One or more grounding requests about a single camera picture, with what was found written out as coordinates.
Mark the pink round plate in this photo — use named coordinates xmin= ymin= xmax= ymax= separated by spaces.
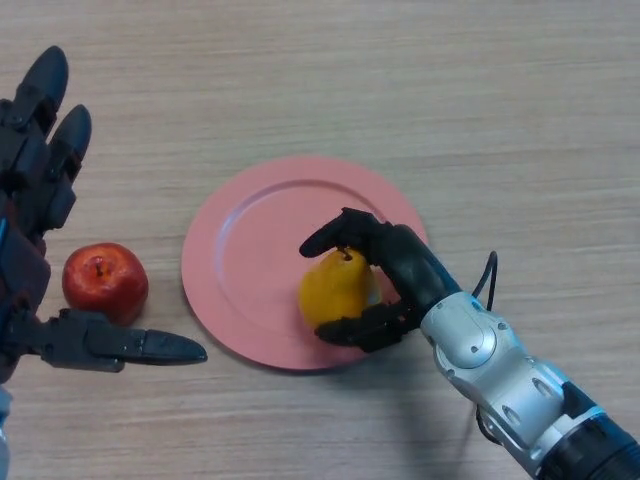
xmin=181 ymin=155 xmax=430 ymax=371

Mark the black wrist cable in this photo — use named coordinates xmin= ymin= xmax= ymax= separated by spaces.
xmin=469 ymin=250 xmax=499 ymax=314

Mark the red apple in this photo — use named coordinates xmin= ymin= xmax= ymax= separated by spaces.
xmin=61 ymin=242 xmax=150 ymax=326

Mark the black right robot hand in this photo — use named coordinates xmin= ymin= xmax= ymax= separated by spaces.
xmin=298 ymin=207 xmax=464 ymax=354

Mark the yellow pear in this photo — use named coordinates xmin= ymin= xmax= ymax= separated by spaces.
xmin=298 ymin=248 xmax=384 ymax=331

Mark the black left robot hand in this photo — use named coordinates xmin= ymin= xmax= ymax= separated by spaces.
xmin=0 ymin=45 xmax=209 ymax=385

